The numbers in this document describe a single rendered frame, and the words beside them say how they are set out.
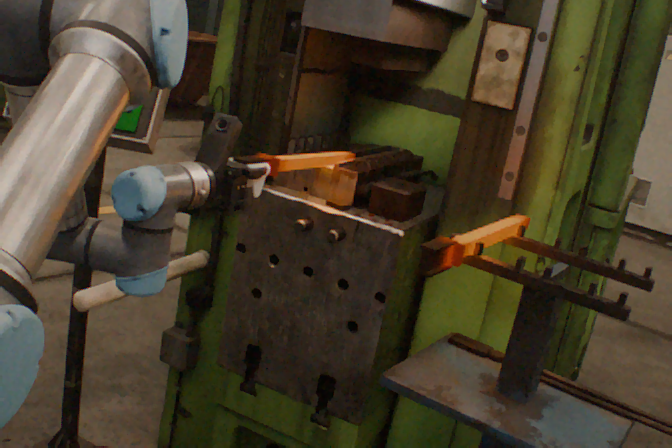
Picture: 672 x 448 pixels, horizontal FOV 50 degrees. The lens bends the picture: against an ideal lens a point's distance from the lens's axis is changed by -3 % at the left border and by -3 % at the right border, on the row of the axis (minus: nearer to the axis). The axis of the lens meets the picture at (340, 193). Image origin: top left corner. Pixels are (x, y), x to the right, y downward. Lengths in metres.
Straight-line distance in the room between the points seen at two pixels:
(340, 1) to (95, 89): 0.90
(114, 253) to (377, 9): 0.75
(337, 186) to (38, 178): 0.98
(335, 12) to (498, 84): 0.37
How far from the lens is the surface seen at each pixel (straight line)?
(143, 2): 0.82
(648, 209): 6.73
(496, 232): 1.31
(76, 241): 1.13
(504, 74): 1.57
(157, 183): 1.06
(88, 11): 0.82
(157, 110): 1.69
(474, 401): 1.30
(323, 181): 1.59
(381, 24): 1.53
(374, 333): 1.55
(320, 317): 1.59
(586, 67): 1.57
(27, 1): 0.87
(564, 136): 1.58
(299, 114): 1.82
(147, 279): 1.11
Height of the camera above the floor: 1.30
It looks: 13 degrees down
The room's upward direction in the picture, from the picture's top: 11 degrees clockwise
